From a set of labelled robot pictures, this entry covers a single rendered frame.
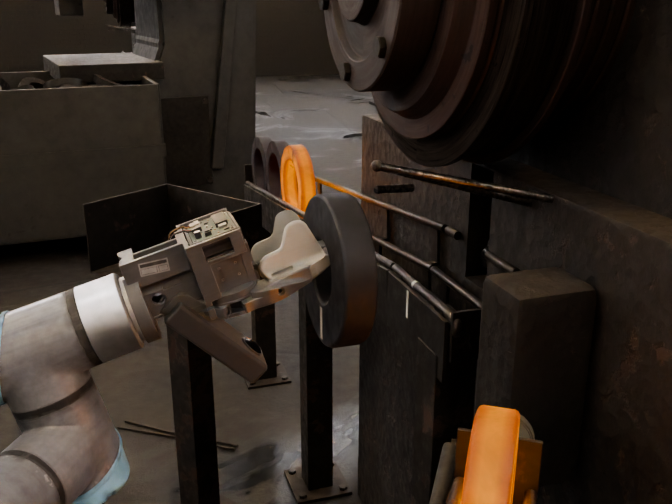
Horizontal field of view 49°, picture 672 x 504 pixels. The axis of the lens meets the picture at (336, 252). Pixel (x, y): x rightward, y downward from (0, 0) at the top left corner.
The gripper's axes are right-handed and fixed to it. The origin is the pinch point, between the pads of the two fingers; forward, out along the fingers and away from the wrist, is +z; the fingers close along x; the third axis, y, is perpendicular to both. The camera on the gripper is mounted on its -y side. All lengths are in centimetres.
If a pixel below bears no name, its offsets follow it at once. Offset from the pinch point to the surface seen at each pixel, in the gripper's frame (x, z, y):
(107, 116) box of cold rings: 256, -23, -23
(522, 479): -19.7, 6.2, -17.9
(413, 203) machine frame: 42, 24, -16
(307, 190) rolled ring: 83, 15, -22
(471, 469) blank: -27.4, -0.8, -6.9
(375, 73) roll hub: 13.6, 13.0, 12.6
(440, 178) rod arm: 8.3, 15.9, 0.1
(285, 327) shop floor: 160, 10, -94
